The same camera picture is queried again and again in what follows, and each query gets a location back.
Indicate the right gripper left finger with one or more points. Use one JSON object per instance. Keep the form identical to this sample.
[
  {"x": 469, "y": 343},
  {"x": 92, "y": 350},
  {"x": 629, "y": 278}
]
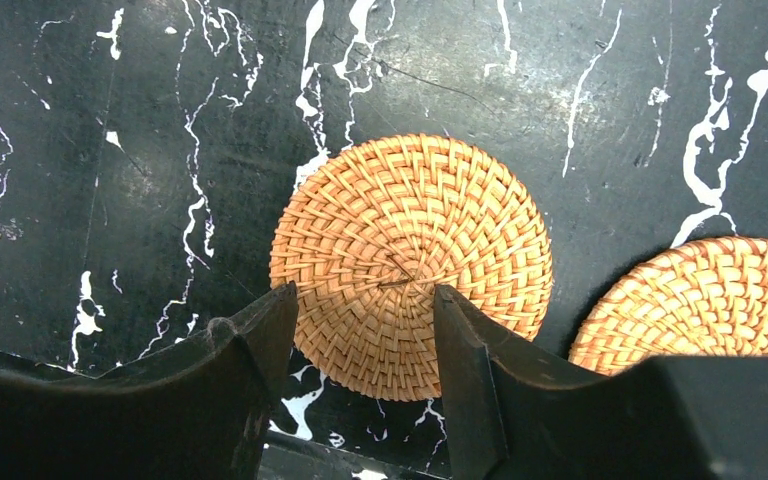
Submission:
[{"x": 198, "y": 409}]

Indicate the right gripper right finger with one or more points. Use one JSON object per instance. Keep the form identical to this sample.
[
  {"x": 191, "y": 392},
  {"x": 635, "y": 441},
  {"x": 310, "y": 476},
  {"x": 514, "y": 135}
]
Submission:
[{"x": 515, "y": 411}]

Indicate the woven rattan coaster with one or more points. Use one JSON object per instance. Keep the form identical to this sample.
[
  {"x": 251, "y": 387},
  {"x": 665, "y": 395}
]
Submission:
[
  {"x": 706, "y": 297},
  {"x": 368, "y": 238}
]

